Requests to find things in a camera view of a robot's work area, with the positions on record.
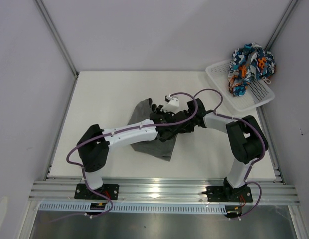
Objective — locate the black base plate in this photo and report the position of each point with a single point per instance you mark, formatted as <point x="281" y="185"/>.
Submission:
<point x="111" y="191"/>
<point x="227" y="194"/>

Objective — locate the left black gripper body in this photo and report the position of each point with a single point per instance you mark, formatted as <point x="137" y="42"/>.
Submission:
<point x="165" y="114"/>

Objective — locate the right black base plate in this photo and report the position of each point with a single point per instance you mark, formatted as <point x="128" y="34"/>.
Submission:
<point x="227" y="194"/>

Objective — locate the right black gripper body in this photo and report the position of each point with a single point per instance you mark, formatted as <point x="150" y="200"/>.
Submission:
<point x="191" y="127"/>

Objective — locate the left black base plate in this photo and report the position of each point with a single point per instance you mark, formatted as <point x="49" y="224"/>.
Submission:
<point x="111" y="191"/>

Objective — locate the white slotted cable duct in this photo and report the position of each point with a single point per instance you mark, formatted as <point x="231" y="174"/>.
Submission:
<point x="135" y="208"/>

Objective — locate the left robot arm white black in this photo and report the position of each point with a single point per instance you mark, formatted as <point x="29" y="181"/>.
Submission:
<point x="151" y="130"/>

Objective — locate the colourful patterned shorts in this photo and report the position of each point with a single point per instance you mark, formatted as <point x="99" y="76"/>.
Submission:
<point x="249" y="63"/>

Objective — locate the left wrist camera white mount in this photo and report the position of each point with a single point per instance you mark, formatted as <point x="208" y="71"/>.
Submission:
<point x="172" y="103"/>

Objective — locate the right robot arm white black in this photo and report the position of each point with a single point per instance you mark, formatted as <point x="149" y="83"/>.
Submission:
<point x="247" y="141"/>

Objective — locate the aluminium mounting rail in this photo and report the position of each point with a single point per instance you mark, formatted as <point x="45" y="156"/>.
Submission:
<point x="163" y="191"/>

